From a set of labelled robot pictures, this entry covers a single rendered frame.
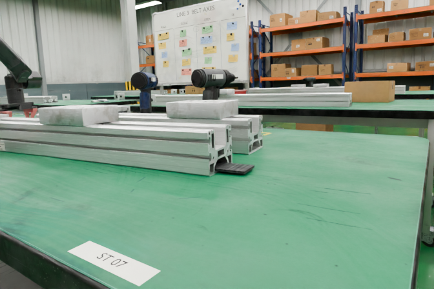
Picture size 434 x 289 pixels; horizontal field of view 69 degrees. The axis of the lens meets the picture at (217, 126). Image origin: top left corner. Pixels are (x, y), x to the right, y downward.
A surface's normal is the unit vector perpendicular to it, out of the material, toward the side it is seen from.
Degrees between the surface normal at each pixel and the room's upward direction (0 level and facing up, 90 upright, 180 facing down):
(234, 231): 0
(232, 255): 0
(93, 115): 90
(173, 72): 90
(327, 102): 90
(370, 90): 89
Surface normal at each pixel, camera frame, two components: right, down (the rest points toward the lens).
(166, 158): -0.47, 0.14
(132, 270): -0.04, -0.99
